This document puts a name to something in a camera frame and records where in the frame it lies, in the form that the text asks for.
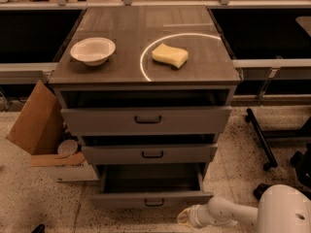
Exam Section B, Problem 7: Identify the black object bottom left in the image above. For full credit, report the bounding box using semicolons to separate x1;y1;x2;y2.
31;224;46;233

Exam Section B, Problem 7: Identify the black office chair base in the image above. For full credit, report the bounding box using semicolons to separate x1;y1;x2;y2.
253;149;311;200

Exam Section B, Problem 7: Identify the grey bottom drawer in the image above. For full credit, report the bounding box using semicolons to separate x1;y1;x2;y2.
91;163;212;209

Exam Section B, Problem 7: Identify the round lid in box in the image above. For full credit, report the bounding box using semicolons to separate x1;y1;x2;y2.
57;139;78;155

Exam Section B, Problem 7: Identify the open cardboard box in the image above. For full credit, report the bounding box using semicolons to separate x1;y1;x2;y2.
7;81;98;182

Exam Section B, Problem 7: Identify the grey drawer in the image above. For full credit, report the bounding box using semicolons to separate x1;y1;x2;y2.
61;106;231;136
83;144;218;165
91;163;212;209

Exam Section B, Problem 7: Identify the grey middle drawer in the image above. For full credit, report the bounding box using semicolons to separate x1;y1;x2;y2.
83;144;218;165

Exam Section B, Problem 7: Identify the white bowl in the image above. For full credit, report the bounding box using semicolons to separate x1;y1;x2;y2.
70;37;116;66

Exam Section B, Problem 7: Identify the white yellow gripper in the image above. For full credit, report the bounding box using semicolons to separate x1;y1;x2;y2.
177;205;202;228

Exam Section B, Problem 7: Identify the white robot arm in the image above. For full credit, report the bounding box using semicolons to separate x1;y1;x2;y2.
177;184;311;233

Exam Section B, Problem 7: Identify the grey top drawer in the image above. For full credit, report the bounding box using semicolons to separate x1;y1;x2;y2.
61;106;231;136

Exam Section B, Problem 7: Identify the yellow sponge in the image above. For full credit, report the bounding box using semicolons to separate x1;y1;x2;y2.
152;44;189;69

